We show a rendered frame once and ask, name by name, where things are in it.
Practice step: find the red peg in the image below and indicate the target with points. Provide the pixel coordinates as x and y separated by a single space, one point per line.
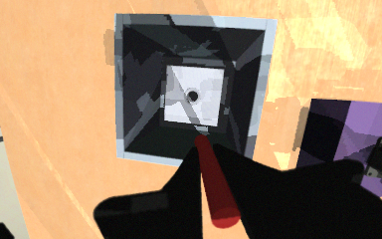
223 209

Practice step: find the white square plate with hole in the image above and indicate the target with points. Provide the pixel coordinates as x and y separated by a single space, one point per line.
181 82

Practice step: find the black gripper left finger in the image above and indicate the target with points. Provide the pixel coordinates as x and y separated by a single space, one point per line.
176 205

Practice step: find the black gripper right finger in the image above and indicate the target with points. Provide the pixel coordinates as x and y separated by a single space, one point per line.
263 193

